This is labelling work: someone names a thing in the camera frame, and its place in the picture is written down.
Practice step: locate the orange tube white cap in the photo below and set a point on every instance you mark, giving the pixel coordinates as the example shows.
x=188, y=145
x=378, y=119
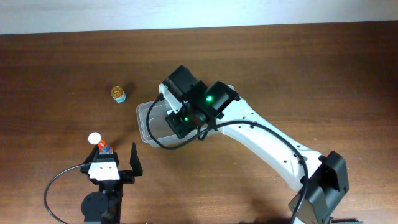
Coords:
x=96, y=139

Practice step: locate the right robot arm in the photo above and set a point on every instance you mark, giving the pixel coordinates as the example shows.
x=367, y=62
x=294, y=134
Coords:
x=320, y=181

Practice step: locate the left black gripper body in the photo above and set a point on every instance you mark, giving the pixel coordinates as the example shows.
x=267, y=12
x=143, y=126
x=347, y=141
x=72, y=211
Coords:
x=125, y=176

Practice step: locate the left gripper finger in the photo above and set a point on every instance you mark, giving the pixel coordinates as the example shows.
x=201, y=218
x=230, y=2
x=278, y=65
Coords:
x=92, y=155
x=135, y=162

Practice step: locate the small jar gold lid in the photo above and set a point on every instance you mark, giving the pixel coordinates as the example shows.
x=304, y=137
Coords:
x=118, y=94

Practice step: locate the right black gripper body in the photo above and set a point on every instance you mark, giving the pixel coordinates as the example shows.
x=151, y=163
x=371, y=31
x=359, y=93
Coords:
x=177, y=125

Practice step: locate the clear plastic container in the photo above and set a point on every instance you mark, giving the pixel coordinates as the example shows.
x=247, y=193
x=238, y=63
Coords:
x=158, y=125

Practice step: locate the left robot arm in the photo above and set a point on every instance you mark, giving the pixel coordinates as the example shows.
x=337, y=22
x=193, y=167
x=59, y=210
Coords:
x=104, y=205

